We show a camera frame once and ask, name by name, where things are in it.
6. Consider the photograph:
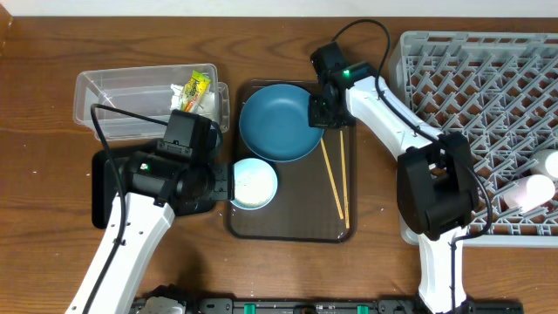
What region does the blue plate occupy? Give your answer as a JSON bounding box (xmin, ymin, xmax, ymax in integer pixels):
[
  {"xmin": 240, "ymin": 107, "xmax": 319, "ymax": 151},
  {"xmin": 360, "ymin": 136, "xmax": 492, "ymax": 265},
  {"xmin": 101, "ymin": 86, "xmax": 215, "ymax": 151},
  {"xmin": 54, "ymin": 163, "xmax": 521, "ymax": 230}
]
[{"xmin": 239, "ymin": 84, "xmax": 324, "ymax": 162}]

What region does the light blue rice bowl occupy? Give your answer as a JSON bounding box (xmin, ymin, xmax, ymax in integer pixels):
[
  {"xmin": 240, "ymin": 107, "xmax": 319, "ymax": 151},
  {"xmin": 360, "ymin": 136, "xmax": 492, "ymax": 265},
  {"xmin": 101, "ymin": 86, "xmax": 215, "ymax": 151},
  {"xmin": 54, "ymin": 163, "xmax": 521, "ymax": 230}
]
[{"xmin": 231, "ymin": 158, "xmax": 278, "ymax": 210}]

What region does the white tissue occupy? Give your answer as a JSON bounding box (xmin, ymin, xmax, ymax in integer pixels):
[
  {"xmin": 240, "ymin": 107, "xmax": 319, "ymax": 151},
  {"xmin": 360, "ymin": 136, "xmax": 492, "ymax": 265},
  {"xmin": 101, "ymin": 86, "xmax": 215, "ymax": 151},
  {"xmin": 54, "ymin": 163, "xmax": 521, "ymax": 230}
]
[{"xmin": 170, "ymin": 84, "xmax": 216, "ymax": 115}]

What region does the yellow snack wrapper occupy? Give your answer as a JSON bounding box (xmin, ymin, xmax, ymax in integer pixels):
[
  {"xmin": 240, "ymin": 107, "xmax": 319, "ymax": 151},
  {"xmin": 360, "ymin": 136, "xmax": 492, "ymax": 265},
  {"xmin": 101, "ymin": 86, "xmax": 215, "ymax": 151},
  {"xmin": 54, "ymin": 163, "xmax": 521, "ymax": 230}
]
[{"xmin": 180, "ymin": 71, "xmax": 212, "ymax": 113}]

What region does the white cup green inside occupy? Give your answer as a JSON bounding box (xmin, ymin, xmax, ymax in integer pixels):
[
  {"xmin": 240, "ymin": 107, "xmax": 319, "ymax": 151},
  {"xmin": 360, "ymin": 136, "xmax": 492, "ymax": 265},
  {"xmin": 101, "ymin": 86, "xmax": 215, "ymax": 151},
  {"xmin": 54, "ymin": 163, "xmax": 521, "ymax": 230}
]
[{"xmin": 530, "ymin": 149, "xmax": 558, "ymax": 181}]

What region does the white cup pink inside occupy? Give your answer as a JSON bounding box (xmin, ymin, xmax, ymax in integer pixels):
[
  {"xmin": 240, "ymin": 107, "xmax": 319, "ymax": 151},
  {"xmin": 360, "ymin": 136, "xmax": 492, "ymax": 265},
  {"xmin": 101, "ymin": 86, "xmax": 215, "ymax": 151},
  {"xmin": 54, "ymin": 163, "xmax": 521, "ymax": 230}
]
[{"xmin": 504, "ymin": 174, "xmax": 555, "ymax": 213}]

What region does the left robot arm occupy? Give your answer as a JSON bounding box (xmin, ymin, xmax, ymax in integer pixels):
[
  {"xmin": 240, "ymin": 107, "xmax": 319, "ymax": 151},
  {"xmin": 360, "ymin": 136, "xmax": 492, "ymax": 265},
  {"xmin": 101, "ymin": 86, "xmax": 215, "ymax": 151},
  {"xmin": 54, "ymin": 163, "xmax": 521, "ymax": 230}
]
[{"xmin": 67, "ymin": 152, "xmax": 234, "ymax": 313}]

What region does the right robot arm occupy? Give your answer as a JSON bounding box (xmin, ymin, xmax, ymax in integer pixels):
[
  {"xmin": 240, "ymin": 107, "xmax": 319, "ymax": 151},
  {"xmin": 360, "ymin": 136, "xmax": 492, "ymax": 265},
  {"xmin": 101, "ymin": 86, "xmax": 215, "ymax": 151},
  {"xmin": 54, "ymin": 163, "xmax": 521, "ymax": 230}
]
[{"xmin": 309, "ymin": 59, "xmax": 479, "ymax": 313}]

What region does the grey dishwasher rack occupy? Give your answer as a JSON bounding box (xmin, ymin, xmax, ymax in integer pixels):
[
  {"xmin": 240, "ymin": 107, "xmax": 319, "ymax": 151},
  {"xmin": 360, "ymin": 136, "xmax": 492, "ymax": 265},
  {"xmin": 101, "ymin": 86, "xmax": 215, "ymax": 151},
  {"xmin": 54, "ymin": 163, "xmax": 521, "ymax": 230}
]
[{"xmin": 389, "ymin": 31, "xmax": 557, "ymax": 248}]

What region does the right wooden chopstick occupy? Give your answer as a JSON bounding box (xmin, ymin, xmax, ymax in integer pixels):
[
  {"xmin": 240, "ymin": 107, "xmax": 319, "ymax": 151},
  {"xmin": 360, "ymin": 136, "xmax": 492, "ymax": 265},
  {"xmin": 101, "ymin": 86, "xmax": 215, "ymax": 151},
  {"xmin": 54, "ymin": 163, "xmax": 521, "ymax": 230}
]
[{"xmin": 339, "ymin": 130, "xmax": 350, "ymax": 229}]

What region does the wooden chopstick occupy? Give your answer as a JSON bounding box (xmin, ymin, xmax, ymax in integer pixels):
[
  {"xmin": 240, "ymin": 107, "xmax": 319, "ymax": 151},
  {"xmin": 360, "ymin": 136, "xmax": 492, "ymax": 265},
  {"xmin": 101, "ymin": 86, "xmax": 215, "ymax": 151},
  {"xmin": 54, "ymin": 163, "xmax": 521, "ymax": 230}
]
[
  {"xmin": 320, "ymin": 138, "xmax": 344, "ymax": 220},
  {"xmin": 339, "ymin": 130, "xmax": 350, "ymax": 229}
]

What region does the left wooden chopstick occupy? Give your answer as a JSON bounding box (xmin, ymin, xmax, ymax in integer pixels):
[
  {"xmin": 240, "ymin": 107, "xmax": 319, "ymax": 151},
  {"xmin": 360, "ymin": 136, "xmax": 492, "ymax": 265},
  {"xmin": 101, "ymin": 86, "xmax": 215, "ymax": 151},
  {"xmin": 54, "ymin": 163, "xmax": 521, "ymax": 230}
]
[{"xmin": 320, "ymin": 138, "xmax": 344, "ymax": 220}]

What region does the black tray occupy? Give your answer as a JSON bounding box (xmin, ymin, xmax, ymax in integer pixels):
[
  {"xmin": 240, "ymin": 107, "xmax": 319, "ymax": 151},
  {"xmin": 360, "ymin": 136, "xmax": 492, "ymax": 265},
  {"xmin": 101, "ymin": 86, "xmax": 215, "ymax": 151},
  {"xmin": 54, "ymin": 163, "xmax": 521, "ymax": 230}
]
[{"xmin": 92, "ymin": 140, "xmax": 216, "ymax": 229}]

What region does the brown serving tray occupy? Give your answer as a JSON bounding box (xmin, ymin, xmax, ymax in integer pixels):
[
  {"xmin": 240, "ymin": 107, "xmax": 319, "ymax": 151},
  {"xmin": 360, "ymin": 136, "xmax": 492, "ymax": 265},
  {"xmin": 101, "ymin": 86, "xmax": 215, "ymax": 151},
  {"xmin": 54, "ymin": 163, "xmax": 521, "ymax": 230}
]
[{"xmin": 223, "ymin": 78, "xmax": 358, "ymax": 244}]

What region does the clear plastic bin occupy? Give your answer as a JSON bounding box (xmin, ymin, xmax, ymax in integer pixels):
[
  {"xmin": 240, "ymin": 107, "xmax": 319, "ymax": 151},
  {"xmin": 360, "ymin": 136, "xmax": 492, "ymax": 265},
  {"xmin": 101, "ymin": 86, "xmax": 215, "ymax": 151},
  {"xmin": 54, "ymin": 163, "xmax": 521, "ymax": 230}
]
[{"xmin": 73, "ymin": 64, "xmax": 230, "ymax": 133}]

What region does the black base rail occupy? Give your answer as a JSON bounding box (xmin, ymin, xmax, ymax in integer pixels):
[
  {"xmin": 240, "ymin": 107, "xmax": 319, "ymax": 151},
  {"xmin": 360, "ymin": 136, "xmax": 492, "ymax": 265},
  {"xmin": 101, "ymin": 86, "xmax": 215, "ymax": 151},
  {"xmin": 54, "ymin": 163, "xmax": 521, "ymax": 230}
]
[{"xmin": 130, "ymin": 285, "xmax": 524, "ymax": 314}]

